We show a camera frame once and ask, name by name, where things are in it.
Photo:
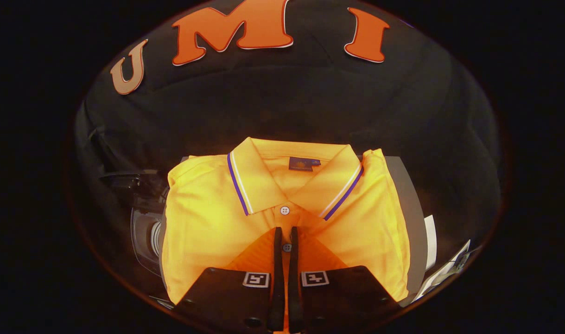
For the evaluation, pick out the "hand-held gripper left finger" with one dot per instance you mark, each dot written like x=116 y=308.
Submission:
x=277 y=278

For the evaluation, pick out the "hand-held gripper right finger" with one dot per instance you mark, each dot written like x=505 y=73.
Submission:
x=295 y=278

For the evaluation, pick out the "yellow polo shirt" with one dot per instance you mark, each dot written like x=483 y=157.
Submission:
x=208 y=232

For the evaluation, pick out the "dark grey washing machine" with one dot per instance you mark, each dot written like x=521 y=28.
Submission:
x=143 y=232

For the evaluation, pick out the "beige cabinet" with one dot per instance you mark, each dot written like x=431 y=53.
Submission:
x=409 y=208

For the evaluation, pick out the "white paper sheets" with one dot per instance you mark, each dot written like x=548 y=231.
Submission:
x=442 y=273

